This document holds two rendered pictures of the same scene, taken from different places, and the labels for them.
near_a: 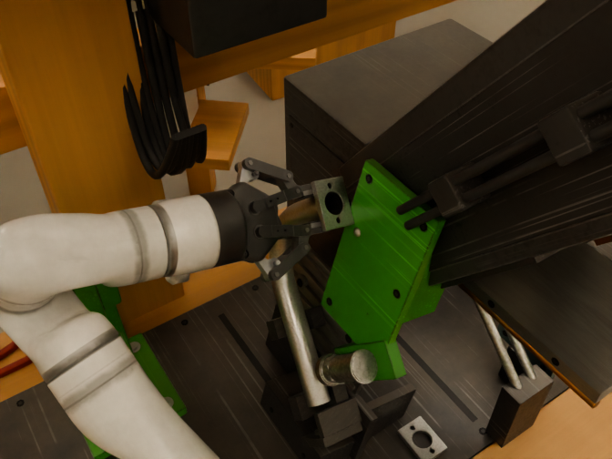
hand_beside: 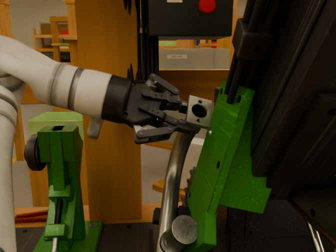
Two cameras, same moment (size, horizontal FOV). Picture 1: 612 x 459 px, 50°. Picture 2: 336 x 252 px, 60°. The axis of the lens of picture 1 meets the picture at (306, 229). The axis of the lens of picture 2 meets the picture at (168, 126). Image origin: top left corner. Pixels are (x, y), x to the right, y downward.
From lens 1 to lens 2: 0.46 m
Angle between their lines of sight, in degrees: 40
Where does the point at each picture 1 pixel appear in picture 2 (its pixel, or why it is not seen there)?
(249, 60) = (208, 95)
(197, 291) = (149, 219)
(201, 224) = (99, 77)
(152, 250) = (62, 77)
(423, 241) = (237, 110)
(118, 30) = (130, 38)
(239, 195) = (138, 86)
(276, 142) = not seen: hidden behind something
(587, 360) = not seen: outside the picture
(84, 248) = (23, 56)
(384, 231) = (221, 120)
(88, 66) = (113, 52)
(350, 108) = not seen: hidden behind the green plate
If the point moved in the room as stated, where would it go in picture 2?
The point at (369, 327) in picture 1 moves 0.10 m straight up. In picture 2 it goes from (201, 203) to (203, 135)
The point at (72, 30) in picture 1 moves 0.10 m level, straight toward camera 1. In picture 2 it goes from (109, 32) to (92, 28)
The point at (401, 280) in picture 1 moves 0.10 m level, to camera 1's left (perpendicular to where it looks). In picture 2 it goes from (222, 151) to (156, 140)
